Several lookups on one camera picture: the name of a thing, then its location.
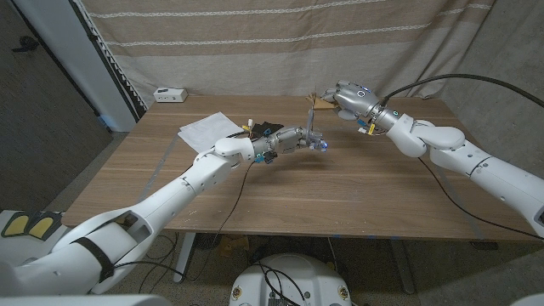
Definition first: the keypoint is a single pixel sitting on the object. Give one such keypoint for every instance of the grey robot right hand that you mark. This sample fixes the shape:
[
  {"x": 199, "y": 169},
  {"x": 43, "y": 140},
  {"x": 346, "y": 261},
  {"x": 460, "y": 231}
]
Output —
[{"x": 355, "y": 100}]

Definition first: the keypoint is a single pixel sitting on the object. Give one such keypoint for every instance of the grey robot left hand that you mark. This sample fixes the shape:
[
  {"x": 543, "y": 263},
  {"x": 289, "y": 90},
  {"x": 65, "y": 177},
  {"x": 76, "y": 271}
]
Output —
[{"x": 289, "y": 139}]

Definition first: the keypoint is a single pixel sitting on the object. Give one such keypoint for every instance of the black patterned bandana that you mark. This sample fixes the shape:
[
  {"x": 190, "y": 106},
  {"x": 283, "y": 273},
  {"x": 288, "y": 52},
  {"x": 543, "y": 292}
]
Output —
[{"x": 268, "y": 126}]

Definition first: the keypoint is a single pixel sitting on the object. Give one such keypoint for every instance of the brown paper bag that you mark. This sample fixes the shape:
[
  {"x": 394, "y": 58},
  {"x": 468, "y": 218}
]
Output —
[{"x": 321, "y": 103}]

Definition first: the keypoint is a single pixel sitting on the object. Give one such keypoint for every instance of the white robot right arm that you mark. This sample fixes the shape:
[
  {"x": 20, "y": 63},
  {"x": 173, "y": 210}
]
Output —
[{"x": 467, "y": 157}]

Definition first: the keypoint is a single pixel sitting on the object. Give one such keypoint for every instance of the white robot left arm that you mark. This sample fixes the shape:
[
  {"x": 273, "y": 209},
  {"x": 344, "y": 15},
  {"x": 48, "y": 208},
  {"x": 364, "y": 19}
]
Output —
[{"x": 127, "y": 221}]

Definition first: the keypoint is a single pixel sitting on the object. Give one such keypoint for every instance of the white paper sheets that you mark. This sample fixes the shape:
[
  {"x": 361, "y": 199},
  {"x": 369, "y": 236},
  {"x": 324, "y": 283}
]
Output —
[{"x": 208, "y": 129}]

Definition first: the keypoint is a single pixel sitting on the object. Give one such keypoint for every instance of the beige striped curtain backdrop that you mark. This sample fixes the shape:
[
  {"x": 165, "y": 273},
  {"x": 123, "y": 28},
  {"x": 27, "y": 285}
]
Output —
[{"x": 276, "y": 51}]

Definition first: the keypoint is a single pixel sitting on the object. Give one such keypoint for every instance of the brown cardboard scrap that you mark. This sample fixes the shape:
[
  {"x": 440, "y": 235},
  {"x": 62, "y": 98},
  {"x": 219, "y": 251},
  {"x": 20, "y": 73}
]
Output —
[{"x": 234, "y": 246}]

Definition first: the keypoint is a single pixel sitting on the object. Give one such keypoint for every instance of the white power strip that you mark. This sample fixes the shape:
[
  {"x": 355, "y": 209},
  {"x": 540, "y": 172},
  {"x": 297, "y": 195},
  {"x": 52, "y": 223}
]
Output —
[{"x": 170, "y": 95}]

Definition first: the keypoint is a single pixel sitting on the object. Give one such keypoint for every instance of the black round floor object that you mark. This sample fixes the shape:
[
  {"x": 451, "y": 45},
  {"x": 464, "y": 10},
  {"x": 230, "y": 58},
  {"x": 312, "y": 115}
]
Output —
[{"x": 208, "y": 241}]

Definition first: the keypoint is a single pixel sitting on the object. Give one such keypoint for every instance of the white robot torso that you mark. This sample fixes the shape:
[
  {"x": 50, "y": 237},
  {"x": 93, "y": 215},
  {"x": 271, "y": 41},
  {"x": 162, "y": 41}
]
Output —
[{"x": 306, "y": 276}]

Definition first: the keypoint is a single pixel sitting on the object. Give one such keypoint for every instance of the white table leg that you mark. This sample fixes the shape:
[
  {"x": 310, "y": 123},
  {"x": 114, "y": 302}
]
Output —
[{"x": 183, "y": 259}]

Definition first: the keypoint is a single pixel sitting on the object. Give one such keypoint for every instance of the grey table leg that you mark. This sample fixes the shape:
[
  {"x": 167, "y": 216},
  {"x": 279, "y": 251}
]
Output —
[{"x": 401, "y": 268}]

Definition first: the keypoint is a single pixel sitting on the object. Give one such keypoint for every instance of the black backdrop frame bar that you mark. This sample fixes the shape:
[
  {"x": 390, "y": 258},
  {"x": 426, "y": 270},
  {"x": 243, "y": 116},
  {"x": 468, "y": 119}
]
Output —
[{"x": 121, "y": 85}]

